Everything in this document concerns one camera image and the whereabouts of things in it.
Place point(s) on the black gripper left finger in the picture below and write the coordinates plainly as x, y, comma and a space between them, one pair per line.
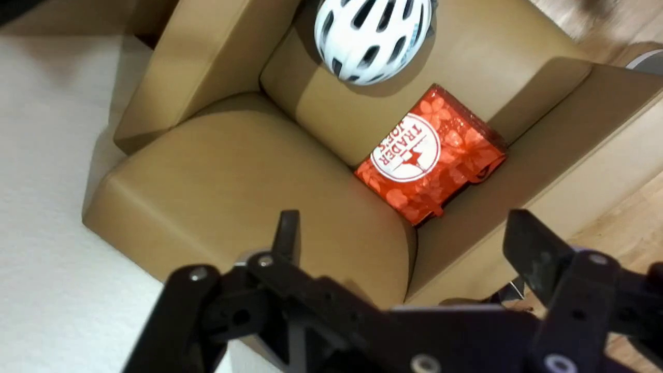
286, 238

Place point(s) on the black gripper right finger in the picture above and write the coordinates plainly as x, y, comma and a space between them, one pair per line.
540, 250

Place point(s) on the tan leather sofa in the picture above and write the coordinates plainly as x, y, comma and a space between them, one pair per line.
242, 172

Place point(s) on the red printed shopping bag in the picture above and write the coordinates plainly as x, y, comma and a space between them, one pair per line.
428, 158

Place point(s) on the white bicycle helmet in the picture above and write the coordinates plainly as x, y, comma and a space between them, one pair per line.
373, 33

